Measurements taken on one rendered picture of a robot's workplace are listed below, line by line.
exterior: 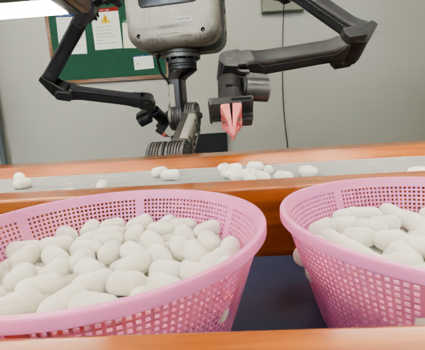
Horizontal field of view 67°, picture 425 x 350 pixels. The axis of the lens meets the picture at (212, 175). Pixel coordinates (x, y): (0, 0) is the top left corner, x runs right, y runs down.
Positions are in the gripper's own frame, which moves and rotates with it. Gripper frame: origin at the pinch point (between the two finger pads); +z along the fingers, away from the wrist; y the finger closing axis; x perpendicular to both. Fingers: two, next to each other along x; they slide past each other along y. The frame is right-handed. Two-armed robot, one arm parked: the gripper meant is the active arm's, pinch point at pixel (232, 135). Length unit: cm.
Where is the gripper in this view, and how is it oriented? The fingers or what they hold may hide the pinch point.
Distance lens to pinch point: 69.3
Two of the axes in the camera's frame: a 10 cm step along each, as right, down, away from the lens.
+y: 10.0, -0.6, -0.5
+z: 0.1, 7.5, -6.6
